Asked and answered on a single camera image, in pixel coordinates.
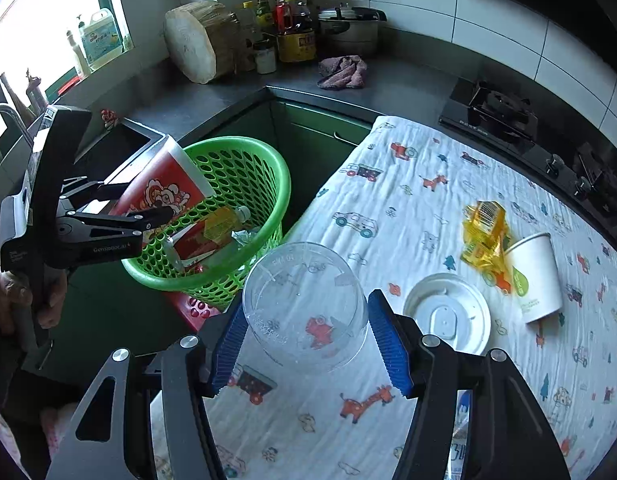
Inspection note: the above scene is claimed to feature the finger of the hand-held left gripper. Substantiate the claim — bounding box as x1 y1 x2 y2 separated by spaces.
58 204 174 238
62 176 139 207

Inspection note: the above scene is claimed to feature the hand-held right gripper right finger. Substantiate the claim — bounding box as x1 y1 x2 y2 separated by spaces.
367 289 572 480

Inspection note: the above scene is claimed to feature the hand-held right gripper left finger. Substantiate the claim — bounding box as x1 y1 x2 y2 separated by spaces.
46 305 249 480

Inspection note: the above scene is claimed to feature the red cup with cartoon print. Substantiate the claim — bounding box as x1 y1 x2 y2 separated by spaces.
111 137 220 241

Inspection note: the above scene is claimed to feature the clear plastic cup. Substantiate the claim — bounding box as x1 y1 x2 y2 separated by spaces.
242 241 369 373

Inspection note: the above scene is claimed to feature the green plastic basket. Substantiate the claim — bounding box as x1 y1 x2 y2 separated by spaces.
121 136 292 311

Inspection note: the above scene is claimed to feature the person's left forearm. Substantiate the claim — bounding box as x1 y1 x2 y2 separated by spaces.
0 327 54 466

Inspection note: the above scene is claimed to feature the person's left hand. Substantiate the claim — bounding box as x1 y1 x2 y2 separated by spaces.
0 265 69 336

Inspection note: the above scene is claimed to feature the steel sink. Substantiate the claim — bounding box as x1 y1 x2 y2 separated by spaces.
73 117 166 186

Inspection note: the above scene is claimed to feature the red plastic stool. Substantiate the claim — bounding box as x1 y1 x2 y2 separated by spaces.
166 290 224 333

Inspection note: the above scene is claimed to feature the white plastic cup lid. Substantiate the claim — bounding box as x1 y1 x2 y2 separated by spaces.
403 273 492 356

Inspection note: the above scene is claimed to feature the steel faucet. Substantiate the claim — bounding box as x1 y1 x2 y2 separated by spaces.
0 104 36 148

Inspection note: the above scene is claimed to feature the white pump bottle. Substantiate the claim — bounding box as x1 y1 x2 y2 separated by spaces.
66 14 92 78

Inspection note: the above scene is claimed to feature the blue label detergent jug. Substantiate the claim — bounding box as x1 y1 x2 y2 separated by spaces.
86 7 125 72

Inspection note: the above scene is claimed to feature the orange snack wrapper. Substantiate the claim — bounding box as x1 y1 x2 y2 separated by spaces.
461 200 514 297

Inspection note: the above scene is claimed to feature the white paper cup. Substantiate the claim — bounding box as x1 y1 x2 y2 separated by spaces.
503 232 564 326

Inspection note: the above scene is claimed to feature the round wooden chopping block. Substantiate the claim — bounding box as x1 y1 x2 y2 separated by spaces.
164 1 236 85

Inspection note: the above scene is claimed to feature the small white lidded jar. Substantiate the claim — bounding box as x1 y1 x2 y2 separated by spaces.
252 40 278 75

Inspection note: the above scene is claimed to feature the clear glass bottle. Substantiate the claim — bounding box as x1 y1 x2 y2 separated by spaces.
236 1 259 72

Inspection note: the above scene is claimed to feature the large cooking oil bottle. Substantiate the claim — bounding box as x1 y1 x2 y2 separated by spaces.
273 0 317 63

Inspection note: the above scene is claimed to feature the purple dish rag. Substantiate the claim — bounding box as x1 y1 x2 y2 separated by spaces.
317 55 369 91

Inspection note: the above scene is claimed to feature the black gas stove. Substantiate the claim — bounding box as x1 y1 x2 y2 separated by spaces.
439 77 617 241

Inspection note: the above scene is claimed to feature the steel cooking pot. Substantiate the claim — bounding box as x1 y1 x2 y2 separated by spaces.
317 4 388 58

